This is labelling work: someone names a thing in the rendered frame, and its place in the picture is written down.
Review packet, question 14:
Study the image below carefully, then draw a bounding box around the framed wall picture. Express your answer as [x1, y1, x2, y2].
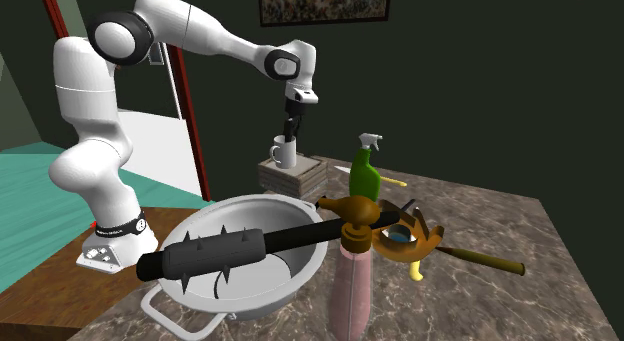
[258, 0, 392, 28]

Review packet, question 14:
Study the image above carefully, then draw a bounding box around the olive-handled tool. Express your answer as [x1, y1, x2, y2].
[435, 246, 527, 277]

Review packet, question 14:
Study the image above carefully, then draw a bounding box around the white pan with handles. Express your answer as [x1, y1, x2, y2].
[140, 193, 330, 341]

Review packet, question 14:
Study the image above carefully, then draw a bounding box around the black spiked club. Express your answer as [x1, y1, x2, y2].
[135, 210, 402, 296]

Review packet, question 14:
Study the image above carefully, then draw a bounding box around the orange hand-shaped figure with eye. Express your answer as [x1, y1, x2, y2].
[372, 199, 446, 264]

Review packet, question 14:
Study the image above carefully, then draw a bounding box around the grey wooden crate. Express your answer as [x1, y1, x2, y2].
[257, 154, 329, 200]

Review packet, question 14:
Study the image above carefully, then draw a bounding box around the brown wooden robot stand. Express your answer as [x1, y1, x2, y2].
[0, 206, 202, 341]

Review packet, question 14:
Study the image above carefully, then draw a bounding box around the green spray bottle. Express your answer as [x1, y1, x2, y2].
[348, 132, 384, 203]

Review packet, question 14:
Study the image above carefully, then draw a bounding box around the white mug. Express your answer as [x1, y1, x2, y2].
[269, 134, 298, 171]

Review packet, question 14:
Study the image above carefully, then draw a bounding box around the yellow-handled knife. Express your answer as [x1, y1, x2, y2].
[334, 165, 408, 188]

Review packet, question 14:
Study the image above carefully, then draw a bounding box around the pink soap dispenser brown pump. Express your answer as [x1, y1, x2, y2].
[316, 195, 382, 341]

